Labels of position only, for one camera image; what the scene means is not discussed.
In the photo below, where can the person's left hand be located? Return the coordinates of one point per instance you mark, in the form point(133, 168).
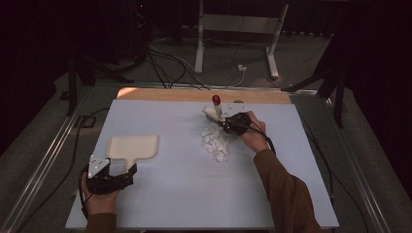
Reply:
point(102, 204)

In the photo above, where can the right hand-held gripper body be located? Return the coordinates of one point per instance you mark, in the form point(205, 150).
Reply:
point(238, 124)

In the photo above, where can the pile of white paper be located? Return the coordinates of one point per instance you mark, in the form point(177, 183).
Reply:
point(216, 144)

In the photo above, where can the cream plastic dustpan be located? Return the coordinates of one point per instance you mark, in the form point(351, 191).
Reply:
point(132, 147)

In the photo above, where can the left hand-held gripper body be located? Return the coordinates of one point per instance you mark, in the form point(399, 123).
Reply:
point(107, 184)

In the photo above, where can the person's right hand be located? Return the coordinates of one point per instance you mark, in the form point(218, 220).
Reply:
point(257, 137)

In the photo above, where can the aluminium floor rail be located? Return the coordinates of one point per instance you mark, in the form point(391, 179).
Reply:
point(359, 168)
point(42, 161)

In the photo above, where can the black tripod stand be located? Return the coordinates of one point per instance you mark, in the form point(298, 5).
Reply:
point(73, 84)
point(338, 97)

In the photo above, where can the white metal desk frame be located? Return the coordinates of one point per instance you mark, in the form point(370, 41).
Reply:
point(239, 24)

